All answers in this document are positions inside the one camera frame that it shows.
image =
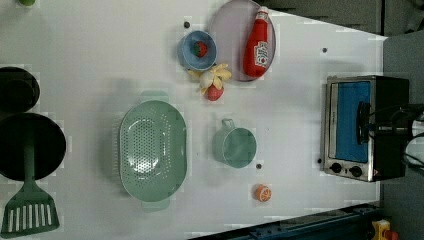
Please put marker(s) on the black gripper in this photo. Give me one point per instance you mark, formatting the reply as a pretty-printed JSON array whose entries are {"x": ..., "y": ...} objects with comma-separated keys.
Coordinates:
[{"x": 399, "y": 123}]

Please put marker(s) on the black toaster oven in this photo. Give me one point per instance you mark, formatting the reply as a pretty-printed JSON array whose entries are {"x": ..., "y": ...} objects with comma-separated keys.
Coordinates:
[{"x": 348, "y": 150}]

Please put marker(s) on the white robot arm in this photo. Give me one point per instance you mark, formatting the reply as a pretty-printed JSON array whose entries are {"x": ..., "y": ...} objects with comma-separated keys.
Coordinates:
[{"x": 411, "y": 160}]

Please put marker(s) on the yellow red clamp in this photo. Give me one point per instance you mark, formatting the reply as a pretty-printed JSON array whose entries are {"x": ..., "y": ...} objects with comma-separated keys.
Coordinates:
[{"x": 383, "y": 231}]

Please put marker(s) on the orange slice toy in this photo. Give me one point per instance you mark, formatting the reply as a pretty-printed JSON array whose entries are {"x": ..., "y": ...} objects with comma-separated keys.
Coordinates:
[{"x": 263, "y": 193}]

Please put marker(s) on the red ketchup bottle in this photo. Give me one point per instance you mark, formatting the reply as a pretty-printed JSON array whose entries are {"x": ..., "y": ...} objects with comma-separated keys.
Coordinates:
[{"x": 255, "y": 59}]

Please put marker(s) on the red toy strawberry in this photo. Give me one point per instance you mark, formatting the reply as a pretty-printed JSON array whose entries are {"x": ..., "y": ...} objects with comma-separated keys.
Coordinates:
[{"x": 213, "y": 94}]

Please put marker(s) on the peeled toy banana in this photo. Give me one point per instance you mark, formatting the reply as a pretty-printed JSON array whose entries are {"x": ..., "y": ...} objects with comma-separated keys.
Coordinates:
[{"x": 211, "y": 77}]

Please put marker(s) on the grey round plate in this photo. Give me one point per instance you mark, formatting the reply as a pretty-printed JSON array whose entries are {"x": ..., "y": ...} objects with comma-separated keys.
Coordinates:
[{"x": 230, "y": 28}]

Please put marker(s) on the small strawberry in bowl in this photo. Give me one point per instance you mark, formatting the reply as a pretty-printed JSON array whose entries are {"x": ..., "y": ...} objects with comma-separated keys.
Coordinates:
[{"x": 200, "y": 49}]

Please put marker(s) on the blue bowl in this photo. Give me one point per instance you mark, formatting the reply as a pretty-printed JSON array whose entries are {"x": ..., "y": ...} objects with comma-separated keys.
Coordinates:
[{"x": 188, "y": 59}]

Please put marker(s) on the green colander basket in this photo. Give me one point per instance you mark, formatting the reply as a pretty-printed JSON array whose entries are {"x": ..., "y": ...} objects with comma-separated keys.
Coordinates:
[{"x": 152, "y": 151}]

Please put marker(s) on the green slotted spatula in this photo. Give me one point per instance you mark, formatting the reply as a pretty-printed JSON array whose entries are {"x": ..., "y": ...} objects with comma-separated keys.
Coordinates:
[{"x": 31, "y": 210}]

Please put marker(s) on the black round lid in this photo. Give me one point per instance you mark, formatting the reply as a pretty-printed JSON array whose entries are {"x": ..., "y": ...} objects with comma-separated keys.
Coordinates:
[{"x": 19, "y": 90}]

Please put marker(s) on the black round pan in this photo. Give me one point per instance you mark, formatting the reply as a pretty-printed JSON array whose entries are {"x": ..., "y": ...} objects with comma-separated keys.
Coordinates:
[{"x": 49, "y": 145}]

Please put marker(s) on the green toy cylinder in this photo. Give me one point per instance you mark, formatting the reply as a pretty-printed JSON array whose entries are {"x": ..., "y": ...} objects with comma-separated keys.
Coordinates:
[{"x": 27, "y": 2}]

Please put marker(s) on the blue metal frame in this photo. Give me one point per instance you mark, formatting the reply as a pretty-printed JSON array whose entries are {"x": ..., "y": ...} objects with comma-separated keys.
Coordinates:
[{"x": 350, "y": 223}]

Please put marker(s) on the green cup with handle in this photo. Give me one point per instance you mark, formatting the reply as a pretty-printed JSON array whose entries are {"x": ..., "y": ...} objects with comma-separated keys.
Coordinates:
[{"x": 234, "y": 146}]

